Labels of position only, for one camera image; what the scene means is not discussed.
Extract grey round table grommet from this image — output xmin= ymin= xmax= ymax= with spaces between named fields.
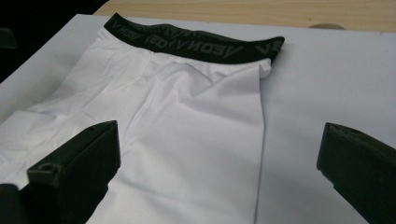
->
xmin=309 ymin=22 xmax=347 ymax=31

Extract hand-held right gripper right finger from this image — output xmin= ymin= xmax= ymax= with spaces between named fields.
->
xmin=316 ymin=121 xmax=396 ymax=224

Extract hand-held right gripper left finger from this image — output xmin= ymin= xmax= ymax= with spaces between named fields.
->
xmin=26 ymin=119 xmax=121 ymax=224

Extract white shorts with black waistband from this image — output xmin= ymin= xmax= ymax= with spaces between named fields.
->
xmin=0 ymin=12 xmax=286 ymax=224

